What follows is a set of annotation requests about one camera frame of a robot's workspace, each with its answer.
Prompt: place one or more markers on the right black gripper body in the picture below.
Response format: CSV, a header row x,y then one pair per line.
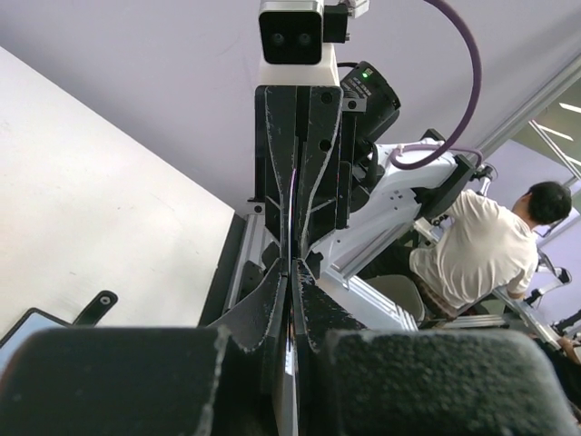
x,y
370,107

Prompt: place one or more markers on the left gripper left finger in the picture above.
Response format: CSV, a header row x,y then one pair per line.
x,y
213,380

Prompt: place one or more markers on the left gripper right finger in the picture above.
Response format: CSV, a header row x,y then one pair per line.
x,y
356,381

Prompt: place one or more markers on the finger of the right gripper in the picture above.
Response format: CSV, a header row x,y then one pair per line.
x,y
275,147
316,201

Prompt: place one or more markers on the black VIP card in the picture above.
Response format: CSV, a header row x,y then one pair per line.
x,y
289,366

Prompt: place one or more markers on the black card holder wallet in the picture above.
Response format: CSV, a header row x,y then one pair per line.
x,y
35,320

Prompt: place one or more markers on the person in background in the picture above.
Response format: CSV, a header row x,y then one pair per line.
x,y
486,246

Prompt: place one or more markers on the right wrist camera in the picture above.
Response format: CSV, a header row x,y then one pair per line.
x,y
298,40

